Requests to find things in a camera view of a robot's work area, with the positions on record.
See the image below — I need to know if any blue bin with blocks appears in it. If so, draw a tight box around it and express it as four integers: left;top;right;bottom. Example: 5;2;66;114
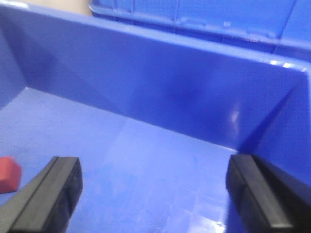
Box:
0;0;311;233

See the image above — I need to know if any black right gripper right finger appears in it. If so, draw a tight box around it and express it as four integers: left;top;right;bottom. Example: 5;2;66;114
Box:
225;154;311;233

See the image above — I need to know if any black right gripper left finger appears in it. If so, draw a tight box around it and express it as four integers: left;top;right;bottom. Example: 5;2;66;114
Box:
0;156;82;233

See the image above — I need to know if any red cube block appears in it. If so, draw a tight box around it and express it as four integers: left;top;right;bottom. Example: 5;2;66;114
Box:
0;156;22;194

